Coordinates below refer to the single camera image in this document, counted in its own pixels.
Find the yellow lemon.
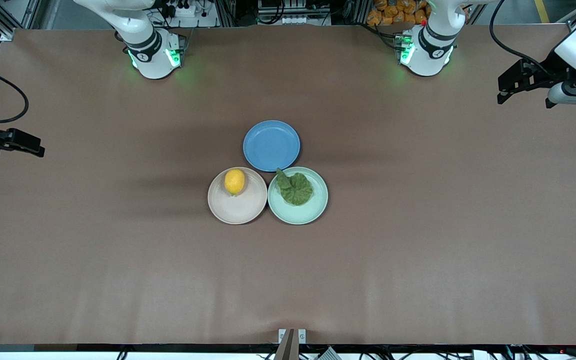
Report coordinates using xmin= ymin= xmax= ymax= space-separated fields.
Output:
xmin=224 ymin=169 xmax=246 ymax=196

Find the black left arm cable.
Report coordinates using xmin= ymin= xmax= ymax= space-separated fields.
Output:
xmin=489 ymin=0 xmax=556 ymax=76

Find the beige plate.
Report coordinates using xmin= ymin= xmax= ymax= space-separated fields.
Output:
xmin=207 ymin=167 xmax=268 ymax=225

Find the white power strip with plugs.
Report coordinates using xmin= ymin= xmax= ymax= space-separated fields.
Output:
xmin=160 ymin=0 xmax=204 ymax=19

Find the blue plate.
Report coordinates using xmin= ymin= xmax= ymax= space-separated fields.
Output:
xmin=242 ymin=120 xmax=301 ymax=173

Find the bag of oranges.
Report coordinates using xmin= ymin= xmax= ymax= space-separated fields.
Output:
xmin=367 ymin=0 xmax=429 ymax=27

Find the green lettuce leaf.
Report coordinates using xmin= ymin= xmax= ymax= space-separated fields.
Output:
xmin=275 ymin=168 xmax=314 ymax=207

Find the light green plate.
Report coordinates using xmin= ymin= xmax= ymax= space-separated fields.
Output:
xmin=267 ymin=166 xmax=329 ymax=225

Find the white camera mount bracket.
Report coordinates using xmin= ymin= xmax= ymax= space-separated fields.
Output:
xmin=278 ymin=328 xmax=307 ymax=360

